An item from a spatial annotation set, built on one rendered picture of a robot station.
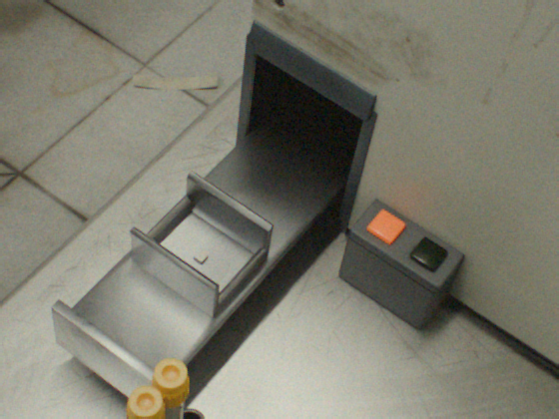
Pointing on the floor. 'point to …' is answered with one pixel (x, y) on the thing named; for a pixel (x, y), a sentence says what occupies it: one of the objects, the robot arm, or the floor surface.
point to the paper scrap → (177, 82)
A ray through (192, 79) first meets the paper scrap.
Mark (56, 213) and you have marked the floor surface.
